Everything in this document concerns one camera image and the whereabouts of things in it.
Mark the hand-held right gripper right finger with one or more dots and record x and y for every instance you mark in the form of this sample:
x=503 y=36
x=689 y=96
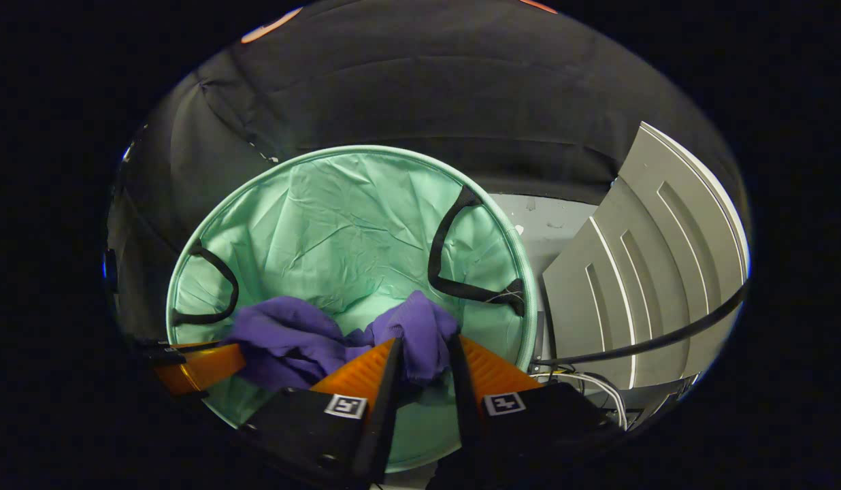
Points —
x=465 y=395

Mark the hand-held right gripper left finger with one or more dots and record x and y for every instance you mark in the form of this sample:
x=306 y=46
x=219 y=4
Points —
x=380 y=408

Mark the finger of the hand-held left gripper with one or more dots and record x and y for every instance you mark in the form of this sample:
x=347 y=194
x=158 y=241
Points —
x=203 y=367

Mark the green laundry hamper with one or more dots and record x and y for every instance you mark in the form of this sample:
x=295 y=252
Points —
x=339 y=218

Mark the black clothes rack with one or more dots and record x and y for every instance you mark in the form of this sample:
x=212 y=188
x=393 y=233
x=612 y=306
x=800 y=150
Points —
x=665 y=337

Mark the grey panelled board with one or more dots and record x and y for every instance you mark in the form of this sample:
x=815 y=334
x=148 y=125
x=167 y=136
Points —
x=638 y=272

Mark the black backdrop cloth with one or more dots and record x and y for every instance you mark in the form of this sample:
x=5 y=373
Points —
x=427 y=82

